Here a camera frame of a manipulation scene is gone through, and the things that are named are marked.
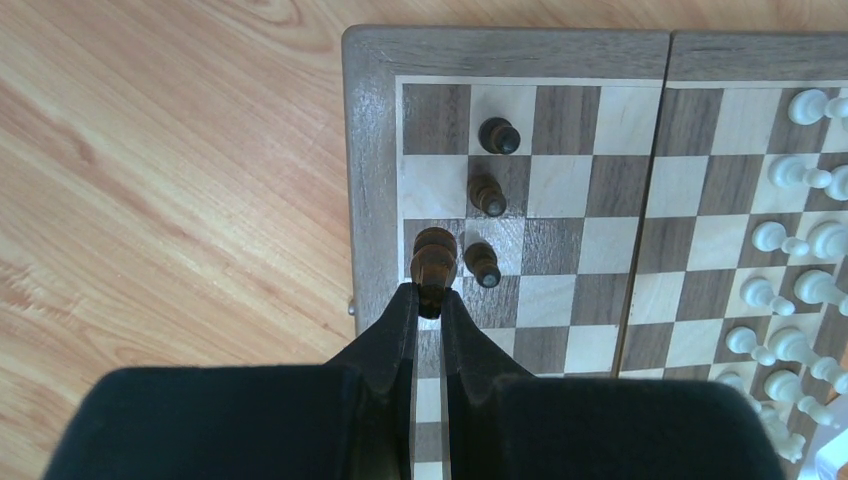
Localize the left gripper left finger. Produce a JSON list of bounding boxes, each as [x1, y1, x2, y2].
[[326, 283, 419, 479]]

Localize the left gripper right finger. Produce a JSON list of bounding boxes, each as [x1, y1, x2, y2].
[[440, 289, 533, 479]]

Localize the dark chess pawn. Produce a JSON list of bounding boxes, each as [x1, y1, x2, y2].
[[468, 173, 508, 217], [463, 241, 501, 289], [478, 117, 521, 155]]

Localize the dark chess bishop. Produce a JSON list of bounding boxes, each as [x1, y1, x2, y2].
[[410, 227, 457, 319]]

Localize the wooden folding chess board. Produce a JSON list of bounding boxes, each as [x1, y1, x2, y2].
[[341, 25, 847, 479]]

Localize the white chess bishop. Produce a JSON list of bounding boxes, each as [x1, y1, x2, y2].
[[763, 370, 839, 428], [807, 221, 848, 260]]

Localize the white chess queen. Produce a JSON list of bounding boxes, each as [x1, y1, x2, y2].
[[793, 269, 847, 316]]

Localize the white stand base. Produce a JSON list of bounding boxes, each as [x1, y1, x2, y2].
[[796, 416, 847, 480]]

